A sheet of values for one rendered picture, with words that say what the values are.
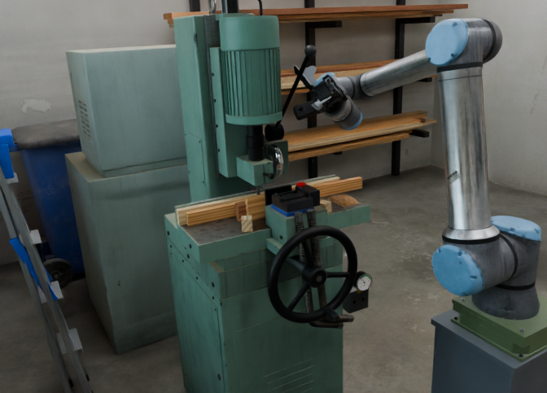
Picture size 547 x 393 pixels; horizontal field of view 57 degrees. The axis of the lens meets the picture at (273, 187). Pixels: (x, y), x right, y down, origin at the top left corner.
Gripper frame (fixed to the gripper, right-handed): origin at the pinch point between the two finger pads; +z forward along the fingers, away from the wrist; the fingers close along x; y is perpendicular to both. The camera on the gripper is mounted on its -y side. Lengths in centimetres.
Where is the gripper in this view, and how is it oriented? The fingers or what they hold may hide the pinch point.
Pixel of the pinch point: (301, 85)
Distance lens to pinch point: 154.6
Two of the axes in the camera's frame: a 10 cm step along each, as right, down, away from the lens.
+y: 7.9, -5.1, -3.4
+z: -5.0, -2.0, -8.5
